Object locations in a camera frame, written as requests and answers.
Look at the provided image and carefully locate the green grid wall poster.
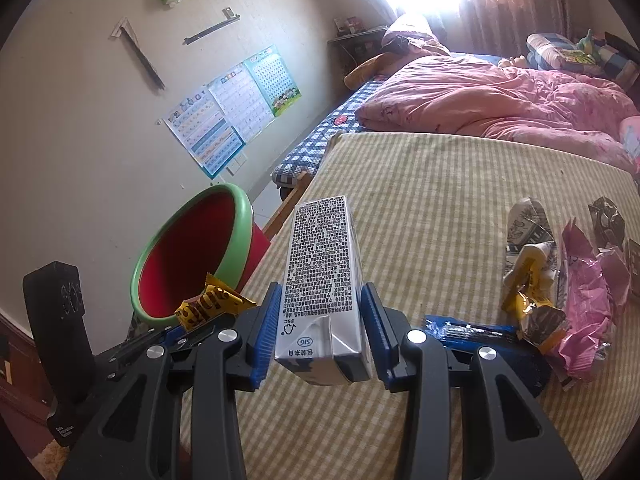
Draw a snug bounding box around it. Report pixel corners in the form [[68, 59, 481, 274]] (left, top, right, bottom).
[[243, 44, 303, 118]]

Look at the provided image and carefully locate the dark foil wrapper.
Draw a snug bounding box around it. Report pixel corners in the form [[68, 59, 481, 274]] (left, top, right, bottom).
[[587, 196, 627, 248]]

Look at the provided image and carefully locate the blue checked pillow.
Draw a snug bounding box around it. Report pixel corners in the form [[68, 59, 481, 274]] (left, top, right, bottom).
[[527, 34, 581, 68], [595, 42, 640, 86]]

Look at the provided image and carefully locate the yellow brown blanket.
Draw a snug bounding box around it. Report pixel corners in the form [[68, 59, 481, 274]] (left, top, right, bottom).
[[344, 52, 396, 86]]

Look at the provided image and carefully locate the wooden bed frame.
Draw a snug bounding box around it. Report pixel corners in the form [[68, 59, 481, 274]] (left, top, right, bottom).
[[262, 170, 313, 241]]

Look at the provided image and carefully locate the grey wall rail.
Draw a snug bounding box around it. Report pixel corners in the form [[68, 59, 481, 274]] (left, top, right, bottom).
[[182, 7, 241, 46]]

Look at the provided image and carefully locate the green plush toy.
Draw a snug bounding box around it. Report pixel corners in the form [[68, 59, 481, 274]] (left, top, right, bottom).
[[565, 30, 601, 66]]

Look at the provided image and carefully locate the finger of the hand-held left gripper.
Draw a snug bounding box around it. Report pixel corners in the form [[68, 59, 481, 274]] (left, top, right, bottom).
[[97, 326, 184, 367], [169, 320, 244, 357]]

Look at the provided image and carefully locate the white blue printed wrapper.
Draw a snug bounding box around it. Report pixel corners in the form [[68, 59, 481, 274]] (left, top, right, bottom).
[[502, 197, 557, 281]]

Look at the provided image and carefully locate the blue checked bedsheet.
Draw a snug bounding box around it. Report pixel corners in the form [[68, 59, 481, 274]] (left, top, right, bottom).
[[272, 77, 391, 188]]

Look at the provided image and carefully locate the black wall-hung rod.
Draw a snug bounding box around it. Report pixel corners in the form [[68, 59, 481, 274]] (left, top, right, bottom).
[[110, 19, 166, 92]]

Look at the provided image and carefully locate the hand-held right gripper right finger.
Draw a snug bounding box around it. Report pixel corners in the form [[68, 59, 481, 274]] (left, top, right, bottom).
[[360, 281, 585, 480]]

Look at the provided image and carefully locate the silver crumpled foil wrapper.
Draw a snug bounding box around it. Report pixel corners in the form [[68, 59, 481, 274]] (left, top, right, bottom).
[[517, 305, 572, 358]]

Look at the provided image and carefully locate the blue snack wrapper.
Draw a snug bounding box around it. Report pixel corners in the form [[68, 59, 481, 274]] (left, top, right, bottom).
[[424, 314, 551, 397]]

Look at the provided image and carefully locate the pink patterned curtain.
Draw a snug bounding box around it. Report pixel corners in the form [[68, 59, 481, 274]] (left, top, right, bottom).
[[457, 0, 581, 56]]

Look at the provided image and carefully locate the white chart wall poster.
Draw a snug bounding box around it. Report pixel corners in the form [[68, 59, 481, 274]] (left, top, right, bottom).
[[207, 62, 276, 142]]

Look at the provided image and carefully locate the dark wooden desk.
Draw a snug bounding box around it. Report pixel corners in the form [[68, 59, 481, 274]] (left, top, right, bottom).
[[327, 25, 391, 81]]

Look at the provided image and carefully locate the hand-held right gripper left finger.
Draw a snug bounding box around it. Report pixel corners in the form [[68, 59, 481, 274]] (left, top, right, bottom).
[[55, 281, 284, 480]]

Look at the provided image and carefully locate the silver milk carton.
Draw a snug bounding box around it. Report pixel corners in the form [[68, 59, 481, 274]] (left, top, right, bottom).
[[274, 195, 375, 386]]

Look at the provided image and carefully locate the dark headboard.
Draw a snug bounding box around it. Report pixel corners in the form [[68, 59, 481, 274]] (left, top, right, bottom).
[[605, 32, 640, 68]]

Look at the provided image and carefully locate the blue bordered alphabet wall poster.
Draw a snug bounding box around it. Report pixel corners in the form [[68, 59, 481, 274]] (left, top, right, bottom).
[[165, 87, 247, 179]]

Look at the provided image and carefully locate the yellow white packet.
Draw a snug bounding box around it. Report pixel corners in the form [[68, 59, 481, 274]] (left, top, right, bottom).
[[501, 241, 557, 321]]

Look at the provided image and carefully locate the red basin with green rim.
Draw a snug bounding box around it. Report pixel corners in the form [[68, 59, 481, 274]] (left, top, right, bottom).
[[130, 182, 273, 333]]

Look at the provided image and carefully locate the folded pink quilt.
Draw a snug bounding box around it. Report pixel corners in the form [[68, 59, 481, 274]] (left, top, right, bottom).
[[382, 12, 451, 58]]

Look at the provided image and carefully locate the pink printed foil wrapper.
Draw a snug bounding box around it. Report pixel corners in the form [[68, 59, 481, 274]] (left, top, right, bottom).
[[547, 217, 621, 392]]

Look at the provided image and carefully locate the cluster of small bottles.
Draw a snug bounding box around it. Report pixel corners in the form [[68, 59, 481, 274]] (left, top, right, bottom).
[[334, 16, 368, 37]]

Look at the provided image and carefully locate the pale pink wrapper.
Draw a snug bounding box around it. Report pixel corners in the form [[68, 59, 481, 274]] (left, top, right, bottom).
[[595, 240, 640, 307]]

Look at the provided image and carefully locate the yellow snack wrapper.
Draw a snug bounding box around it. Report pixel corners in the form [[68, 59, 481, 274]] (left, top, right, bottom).
[[175, 272, 257, 332]]

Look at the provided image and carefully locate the pink floral pillow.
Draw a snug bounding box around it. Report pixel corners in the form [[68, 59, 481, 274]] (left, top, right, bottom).
[[620, 115, 640, 161]]

